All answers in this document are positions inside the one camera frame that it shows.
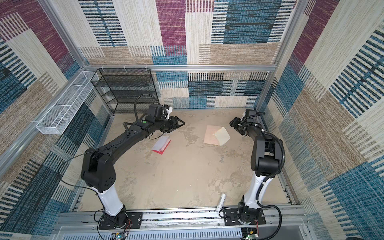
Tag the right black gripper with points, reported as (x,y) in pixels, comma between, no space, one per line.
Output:
(234,123)

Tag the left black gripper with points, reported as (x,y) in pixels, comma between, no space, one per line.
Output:
(173,125)

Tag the pink red letter card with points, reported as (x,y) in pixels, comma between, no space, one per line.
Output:
(161,145)

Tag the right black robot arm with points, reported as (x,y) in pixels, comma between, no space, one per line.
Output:
(266,162)

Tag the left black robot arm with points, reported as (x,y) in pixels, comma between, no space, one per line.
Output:
(98,170)

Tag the pale pink open envelope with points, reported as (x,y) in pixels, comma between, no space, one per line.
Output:
(216,135)

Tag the white glue stick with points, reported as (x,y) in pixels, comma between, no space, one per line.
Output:
(221,202)

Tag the black wire mesh shelf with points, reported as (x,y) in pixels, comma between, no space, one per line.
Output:
(124,90)

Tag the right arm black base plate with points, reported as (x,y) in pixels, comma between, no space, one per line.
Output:
(232,217)

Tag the aluminium mounting rail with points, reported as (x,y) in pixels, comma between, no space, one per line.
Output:
(185,224)

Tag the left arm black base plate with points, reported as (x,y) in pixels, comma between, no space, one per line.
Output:
(123,221)

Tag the white wire mesh basket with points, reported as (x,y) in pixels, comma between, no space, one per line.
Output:
(60,115)

